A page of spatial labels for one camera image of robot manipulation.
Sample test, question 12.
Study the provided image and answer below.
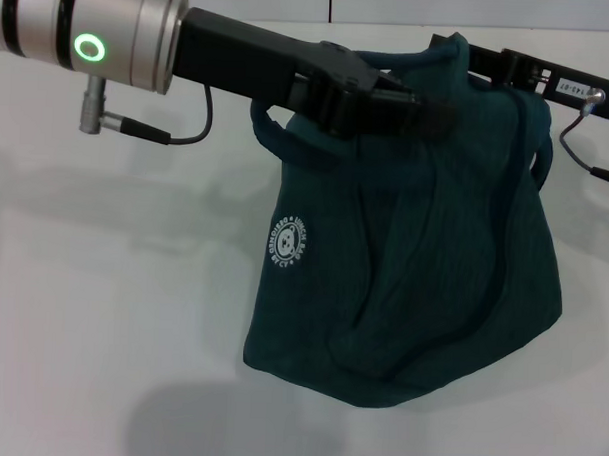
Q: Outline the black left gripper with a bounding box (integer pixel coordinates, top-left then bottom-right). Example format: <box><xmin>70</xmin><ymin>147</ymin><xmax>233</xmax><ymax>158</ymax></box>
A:
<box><xmin>169</xmin><ymin>5</ymin><xmax>462</xmax><ymax>143</ymax></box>

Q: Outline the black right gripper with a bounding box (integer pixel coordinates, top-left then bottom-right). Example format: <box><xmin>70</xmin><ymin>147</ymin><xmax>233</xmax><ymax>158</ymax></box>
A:
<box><xmin>426</xmin><ymin>33</ymin><xmax>609</xmax><ymax>124</ymax></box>

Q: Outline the dark teal lunch bag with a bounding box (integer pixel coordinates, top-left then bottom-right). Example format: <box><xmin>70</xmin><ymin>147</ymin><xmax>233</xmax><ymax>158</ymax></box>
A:
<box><xmin>239</xmin><ymin>24</ymin><xmax>574</xmax><ymax>417</ymax></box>

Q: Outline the right gripper cable with plug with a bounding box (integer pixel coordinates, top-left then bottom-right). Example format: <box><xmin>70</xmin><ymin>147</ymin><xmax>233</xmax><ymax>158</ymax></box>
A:
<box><xmin>556</xmin><ymin>85</ymin><xmax>609</xmax><ymax>190</ymax></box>

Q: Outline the gripper cable with plug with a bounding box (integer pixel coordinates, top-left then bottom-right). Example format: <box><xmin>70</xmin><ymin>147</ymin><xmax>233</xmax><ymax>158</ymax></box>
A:
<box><xmin>76</xmin><ymin>76</ymin><xmax>216</xmax><ymax>148</ymax></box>
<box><xmin>556</xmin><ymin>85</ymin><xmax>609</xmax><ymax>190</ymax></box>

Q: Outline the left gripper cable with plug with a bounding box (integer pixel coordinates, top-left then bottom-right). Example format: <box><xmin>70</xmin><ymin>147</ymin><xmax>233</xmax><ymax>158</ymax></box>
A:
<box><xmin>76</xmin><ymin>76</ymin><xmax>216</xmax><ymax>148</ymax></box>

